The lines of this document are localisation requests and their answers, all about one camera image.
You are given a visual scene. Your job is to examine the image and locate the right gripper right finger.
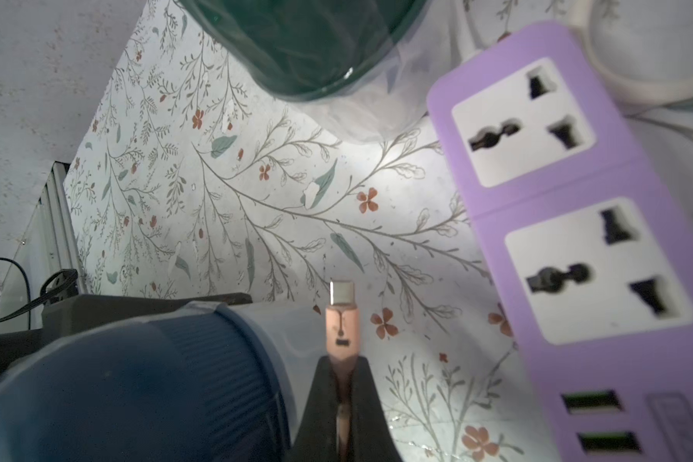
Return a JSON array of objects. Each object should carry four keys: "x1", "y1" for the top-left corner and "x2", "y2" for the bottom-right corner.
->
[{"x1": 346, "y1": 356, "x2": 402, "y2": 462}]

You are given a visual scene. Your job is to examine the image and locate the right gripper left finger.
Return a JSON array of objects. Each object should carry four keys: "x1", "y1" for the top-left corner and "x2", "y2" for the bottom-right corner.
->
[{"x1": 288, "y1": 356, "x2": 341, "y2": 462}]

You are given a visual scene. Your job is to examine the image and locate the pink usb charging cable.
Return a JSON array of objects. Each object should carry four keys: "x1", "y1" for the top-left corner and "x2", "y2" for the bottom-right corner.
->
[{"x1": 324, "y1": 279, "x2": 361, "y2": 462}]

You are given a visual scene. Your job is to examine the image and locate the purple power strip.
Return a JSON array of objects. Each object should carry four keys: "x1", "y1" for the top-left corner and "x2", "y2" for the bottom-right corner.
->
[{"x1": 427, "y1": 21, "x2": 693, "y2": 461}]

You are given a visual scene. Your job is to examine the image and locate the white power cord bundle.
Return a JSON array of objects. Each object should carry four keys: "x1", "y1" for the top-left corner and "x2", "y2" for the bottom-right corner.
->
[{"x1": 565, "y1": 0, "x2": 693, "y2": 108}]

